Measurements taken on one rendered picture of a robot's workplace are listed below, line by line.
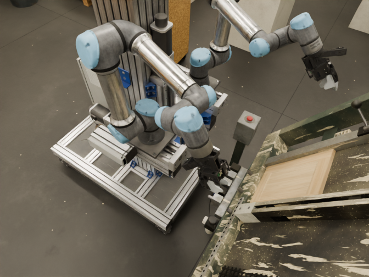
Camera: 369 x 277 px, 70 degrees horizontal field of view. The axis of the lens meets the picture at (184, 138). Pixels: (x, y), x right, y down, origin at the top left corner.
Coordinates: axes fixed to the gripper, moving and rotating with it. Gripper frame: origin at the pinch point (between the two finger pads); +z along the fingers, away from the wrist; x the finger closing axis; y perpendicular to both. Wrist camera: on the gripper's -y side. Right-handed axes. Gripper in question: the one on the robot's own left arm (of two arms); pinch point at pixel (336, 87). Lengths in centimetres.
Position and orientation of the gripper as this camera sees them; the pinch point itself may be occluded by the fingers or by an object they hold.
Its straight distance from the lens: 134.9
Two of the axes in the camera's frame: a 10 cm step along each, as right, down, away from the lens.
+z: 5.7, 7.5, 3.4
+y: -8.2, 5.3, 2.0
